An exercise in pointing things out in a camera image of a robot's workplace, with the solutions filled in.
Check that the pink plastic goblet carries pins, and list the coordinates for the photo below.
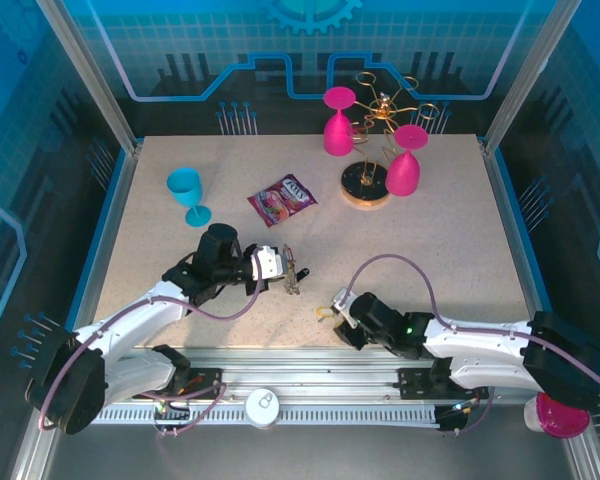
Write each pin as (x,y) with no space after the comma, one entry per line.
(337,135)
(404,175)

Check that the purple candy packet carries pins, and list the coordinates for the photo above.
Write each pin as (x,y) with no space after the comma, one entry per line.
(282,200)

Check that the white cup with pink lid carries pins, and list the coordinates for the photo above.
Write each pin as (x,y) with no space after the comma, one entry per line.
(560,420)

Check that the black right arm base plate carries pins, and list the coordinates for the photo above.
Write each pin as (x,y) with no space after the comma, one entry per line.
(415,382)

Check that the blue plastic goblet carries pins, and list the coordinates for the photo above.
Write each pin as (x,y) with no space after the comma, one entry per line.
(182,182)

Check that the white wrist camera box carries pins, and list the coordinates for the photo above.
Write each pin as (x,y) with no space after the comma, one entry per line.
(269,262)
(342,302)

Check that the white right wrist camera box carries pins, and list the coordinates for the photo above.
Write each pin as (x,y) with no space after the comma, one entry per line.
(342,302)

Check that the yellow-headed key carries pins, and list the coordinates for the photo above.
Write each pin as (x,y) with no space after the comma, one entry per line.
(323,313)

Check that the aluminium side rail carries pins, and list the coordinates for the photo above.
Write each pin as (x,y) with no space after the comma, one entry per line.
(116,200)
(506,200)

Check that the aluminium front rail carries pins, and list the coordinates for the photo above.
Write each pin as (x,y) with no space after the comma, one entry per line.
(305,370)

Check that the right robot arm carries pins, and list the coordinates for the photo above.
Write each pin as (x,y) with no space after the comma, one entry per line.
(480,340)

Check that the aluminium frame post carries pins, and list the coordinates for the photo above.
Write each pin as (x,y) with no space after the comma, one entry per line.
(91,75)
(526,75)

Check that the white tin can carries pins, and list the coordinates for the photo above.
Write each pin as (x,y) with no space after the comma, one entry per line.
(262,406)

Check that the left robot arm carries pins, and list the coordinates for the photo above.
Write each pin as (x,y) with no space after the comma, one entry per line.
(130,315)

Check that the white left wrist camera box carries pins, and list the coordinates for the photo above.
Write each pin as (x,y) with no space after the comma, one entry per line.
(269,262)

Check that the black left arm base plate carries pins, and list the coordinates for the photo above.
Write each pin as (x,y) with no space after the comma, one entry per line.
(205,382)

